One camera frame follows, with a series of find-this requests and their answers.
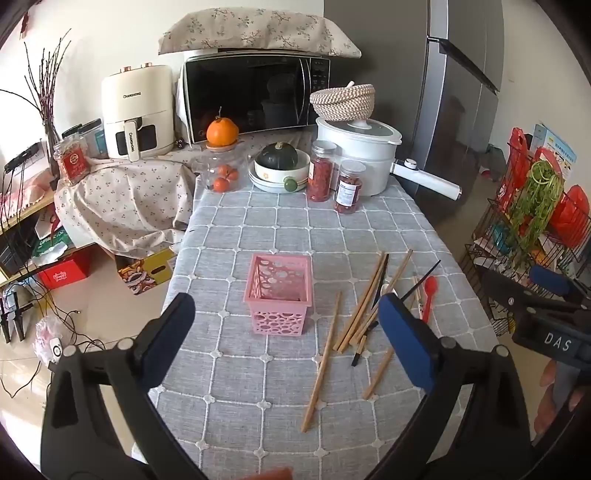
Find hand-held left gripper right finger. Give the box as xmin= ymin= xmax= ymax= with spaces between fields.
xmin=369 ymin=293 xmax=536 ymax=480

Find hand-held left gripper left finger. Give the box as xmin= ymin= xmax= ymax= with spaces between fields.
xmin=41 ymin=292 xmax=208 ymax=480

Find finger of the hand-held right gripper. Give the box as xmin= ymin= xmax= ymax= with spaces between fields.
xmin=481 ymin=269 xmax=580 ymax=320
xmin=529 ymin=265 xmax=591 ymax=303

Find pink plastic basket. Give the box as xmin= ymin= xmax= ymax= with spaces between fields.
xmin=244 ymin=252 xmax=314 ymax=337

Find person's right hand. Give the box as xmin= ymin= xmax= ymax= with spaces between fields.
xmin=534 ymin=359 xmax=591 ymax=445

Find red plastic spoon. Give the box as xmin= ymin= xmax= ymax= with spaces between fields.
xmin=420 ymin=276 xmax=438 ymax=323

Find black chopstick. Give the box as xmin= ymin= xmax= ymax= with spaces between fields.
xmin=372 ymin=253 xmax=390 ymax=309
xmin=400 ymin=260 xmax=442 ymax=302

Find cartoon print cardboard box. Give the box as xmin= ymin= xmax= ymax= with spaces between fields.
xmin=115 ymin=249 xmax=177 ymax=295

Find red plastic bag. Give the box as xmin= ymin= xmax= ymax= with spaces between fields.
xmin=549 ymin=185 xmax=591 ymax=248
xmin=501 ymin=128 xmax=531 ymax=214

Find green vegetables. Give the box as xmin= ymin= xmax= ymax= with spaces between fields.
xmin=509 ymin=159 xmax=565 ymax=256

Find white floor device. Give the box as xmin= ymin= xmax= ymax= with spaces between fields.
xmin=36 ymin=316 xmax=71 ymax=366

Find red box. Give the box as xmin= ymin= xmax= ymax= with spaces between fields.
xmin=37 ymin=257 xmax=92 ymax=289

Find blue and yellow box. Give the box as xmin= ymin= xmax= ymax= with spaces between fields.
xmin=530 ymin=122 xmax=578 ymax=178

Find floral cabinet cloth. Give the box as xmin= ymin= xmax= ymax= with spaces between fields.
xmin=54 ymin=131 xmax=278 ymax=256

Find clear glass jar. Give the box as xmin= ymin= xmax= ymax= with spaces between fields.
xmin=193 ymin=141 xmax=248 ymax=193

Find white casserole dish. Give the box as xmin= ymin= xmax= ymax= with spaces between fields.
xmin=248 ymin=149 xmax=310 ymax=193

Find wooden shelf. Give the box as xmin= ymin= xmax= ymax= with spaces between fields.
xmin=0 ymin=185 xmax=63 ymax=288

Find tall goji berry jar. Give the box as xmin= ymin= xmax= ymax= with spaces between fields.
xmin=307 ymin=140 xmax=338 ymax=203

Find white electric cooking pot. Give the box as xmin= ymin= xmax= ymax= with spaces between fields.
xmin=315 ymin=116 xmax=463 ymax=201

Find red label jar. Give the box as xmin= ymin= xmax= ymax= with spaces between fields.
xmin=52 ymin=136 xmax=91 ymax=186

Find dark green pumpkin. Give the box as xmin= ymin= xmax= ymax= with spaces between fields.
xmin=255 ymin=141 xmax=300 ymax=170

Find grey refrigerator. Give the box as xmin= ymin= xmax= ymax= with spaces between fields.
xmin=323 ymin=0 xmax=505 ymax=227

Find large orange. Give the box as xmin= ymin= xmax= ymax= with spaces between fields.
xmin=206 ymin=107 xmax=240 ymax=147

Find cream air fryer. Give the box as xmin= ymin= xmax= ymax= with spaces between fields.
xmin=100 ymin=65 xmax=175 ymax=162

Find black microwave oven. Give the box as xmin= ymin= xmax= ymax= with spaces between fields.
xmin=182 ymin=51 xmax=331 ymax=145

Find dried twigs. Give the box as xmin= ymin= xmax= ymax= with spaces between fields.
xmin=0 ymin=28 xmax=73 ymax=141

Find floral cloth cover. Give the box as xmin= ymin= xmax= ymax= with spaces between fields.
xmin=158 ymin=9 xmax=363 ymax=60

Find black wire rack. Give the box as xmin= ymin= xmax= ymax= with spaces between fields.
xmin=461 ymin=143 xmax=591 ymax=337

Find black floor cables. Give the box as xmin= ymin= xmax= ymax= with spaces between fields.
xmin=0 ymin=277 xmax=116 ymax=400

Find woven rope basket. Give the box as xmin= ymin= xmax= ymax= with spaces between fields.
xmin=309 ymin=82 xmax=376 ymax=123

